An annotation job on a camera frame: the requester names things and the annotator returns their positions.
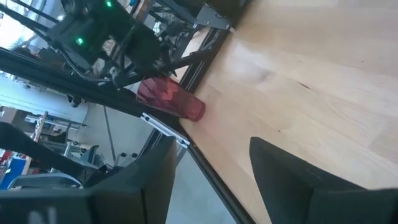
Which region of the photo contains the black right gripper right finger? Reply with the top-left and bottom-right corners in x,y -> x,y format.
249,136 -> 398,224

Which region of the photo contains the grey office chair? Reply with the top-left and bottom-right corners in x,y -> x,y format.
79,144 -> 105,167

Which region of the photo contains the grey metal mounting plate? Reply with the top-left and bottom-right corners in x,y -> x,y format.
194,3 -> 233,31

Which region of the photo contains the blue bin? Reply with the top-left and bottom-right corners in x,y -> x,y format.
0,157 -> 30,190

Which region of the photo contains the red translucent plastic cup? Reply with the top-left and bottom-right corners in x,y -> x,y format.
136,75 -> 206,123

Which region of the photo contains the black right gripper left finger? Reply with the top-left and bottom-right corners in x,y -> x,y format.
83,136 -> 178,224

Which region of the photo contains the black aluminium table frame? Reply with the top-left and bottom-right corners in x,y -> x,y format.
0,0 -> 259,224

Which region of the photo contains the silver frame bracket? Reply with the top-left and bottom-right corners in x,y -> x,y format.
139,111 -> 191,149

